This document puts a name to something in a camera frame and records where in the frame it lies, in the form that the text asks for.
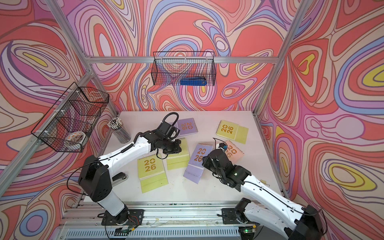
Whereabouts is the black wire basket wall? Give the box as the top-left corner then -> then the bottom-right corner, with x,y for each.
31,83 -> 110,153
151,51 -> 217,86

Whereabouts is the clear cup of coloured pencils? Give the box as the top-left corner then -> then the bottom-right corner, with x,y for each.
108,117 -> 131,144

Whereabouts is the purple desk calendar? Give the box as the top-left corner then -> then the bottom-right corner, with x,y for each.
183,143 -> 214,184
176,118 -> 198,137

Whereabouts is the tape roll in basket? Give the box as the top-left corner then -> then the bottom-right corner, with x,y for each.
65,131 -> 86,147

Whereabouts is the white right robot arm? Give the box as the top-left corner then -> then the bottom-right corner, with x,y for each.
203,148 -> 328,240

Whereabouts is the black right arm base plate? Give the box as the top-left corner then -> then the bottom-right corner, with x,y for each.
218,208 -> 254,225

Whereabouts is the blue pouch in basket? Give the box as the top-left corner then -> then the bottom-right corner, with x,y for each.
180,77 -> 207,86

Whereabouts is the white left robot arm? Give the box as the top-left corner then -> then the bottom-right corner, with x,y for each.
78,122 -> 182,225

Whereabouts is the black wire basket left wall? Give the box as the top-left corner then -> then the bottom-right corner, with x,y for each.
31,83 -> 110,153

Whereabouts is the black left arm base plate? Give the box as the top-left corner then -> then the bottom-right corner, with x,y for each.
99,209 -> 145,227

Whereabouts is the green desk calendar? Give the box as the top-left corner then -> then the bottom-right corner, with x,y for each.
138,155 -> 169,193
166,138 -> 190,171
216,120 -> 249,144

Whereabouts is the pink desk calendar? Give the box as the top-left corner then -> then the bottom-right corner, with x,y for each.
225,140 -> 244,165

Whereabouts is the black wire basket back wall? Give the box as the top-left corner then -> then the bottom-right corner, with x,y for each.
151,51 -> 217,86

